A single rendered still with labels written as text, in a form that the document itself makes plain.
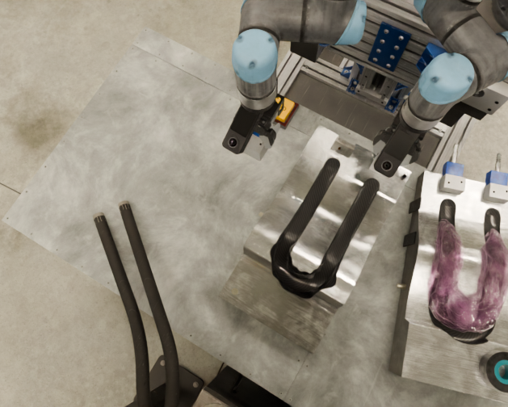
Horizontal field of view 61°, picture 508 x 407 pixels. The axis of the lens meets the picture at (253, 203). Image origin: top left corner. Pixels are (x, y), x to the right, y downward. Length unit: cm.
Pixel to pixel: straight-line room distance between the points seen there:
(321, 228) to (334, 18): 48
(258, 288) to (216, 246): 17
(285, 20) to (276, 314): 64
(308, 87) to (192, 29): 76
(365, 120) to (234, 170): 88
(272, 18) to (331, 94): 118
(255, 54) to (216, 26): 169
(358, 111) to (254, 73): 124
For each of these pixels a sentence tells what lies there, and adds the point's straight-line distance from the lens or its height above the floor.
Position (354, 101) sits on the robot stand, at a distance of 197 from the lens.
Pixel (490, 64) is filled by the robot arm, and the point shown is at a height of 126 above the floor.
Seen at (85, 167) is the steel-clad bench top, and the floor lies 80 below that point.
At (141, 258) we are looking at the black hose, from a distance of 111.
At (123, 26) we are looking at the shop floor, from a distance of 254.
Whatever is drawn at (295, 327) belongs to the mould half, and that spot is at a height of 86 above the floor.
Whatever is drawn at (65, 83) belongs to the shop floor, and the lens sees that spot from 246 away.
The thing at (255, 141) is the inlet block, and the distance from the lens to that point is 104.
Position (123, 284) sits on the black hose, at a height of 86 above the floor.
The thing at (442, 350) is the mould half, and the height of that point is 91.
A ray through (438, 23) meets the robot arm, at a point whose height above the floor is 124.
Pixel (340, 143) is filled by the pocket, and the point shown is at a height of 86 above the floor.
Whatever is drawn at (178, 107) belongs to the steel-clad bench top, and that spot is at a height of 80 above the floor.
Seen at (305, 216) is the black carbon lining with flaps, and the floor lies 89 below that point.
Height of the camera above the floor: 192
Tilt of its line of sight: 75 degrees down
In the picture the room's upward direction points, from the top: 10 degrees counter-clockwise
